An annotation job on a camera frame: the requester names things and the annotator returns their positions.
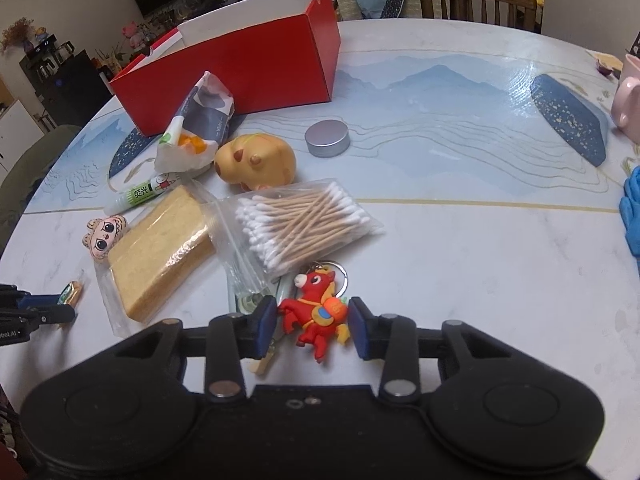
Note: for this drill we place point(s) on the navy white snack packet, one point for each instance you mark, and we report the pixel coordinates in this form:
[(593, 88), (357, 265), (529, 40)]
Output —
[(200, 120)]

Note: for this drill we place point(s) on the bagged yellow sponge cake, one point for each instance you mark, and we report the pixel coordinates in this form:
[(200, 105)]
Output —
[(155, 250)]

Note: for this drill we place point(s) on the silver round tin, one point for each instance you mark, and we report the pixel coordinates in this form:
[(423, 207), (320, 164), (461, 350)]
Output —
[(327, 139)]

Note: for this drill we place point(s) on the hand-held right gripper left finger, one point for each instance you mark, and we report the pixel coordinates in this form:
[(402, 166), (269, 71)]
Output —
[(265, 327)]

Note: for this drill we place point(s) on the red cardboard box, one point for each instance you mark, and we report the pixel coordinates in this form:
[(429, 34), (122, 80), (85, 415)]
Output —
[(240, 55)]

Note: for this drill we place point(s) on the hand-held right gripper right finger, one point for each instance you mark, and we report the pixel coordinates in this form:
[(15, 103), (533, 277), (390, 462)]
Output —
[(357, 327)]

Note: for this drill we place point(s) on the black water dispenser cabinet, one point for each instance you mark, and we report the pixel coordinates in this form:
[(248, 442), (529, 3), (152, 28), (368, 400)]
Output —
[(70, 85)]

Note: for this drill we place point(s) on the blue cloth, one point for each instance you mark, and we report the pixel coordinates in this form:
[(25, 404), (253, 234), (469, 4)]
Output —
[(632, 215)]

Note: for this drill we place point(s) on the small purple item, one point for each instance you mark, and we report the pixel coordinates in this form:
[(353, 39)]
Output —
[(606, 66)]

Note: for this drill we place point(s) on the pink plush toy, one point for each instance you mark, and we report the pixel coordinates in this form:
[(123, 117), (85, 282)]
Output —
[(131, 35)]

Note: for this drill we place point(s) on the tan capybara squishy toy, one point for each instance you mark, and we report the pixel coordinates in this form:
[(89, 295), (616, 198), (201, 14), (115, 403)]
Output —
[(260, 160)]

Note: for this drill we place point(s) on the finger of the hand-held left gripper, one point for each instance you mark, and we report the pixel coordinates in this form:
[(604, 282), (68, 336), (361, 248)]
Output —
[(40, 299), (45, 316)]

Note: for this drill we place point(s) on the green white glue stick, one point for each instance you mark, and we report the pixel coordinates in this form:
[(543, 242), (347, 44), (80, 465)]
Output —
[(142, 191)]

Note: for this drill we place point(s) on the grey-green key fob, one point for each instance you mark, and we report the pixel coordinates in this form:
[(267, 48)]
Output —
[(246, 302)]

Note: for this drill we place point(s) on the wooden chair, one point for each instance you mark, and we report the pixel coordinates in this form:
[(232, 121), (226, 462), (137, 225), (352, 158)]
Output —
[(475, 2)]

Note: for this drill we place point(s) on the dried flowers in vase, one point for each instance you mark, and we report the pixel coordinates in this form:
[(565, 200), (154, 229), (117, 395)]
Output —
[(17, 32)]

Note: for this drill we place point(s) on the beige wooden tag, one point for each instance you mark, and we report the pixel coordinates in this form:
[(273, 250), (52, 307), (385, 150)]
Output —
[(262, 362)]

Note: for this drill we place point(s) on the bag of cotton swabs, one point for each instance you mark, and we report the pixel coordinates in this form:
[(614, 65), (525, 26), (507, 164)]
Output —
[(295, 225)]

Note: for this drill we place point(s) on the white cabinet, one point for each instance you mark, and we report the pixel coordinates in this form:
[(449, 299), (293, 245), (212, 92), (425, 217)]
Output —
[(17, 135)]

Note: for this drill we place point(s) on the green upholstered chair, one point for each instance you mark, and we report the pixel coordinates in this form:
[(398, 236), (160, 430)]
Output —
[(35, 175)]

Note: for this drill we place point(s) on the small green gold candy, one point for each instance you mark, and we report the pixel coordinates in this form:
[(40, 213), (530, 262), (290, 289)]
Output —
[(71, 294)]

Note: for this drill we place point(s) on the cartoon face charm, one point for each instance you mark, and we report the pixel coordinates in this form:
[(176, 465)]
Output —
[(106, 236)]

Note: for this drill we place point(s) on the pink mug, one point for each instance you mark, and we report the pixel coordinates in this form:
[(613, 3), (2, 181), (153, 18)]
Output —
[(627, 95)]

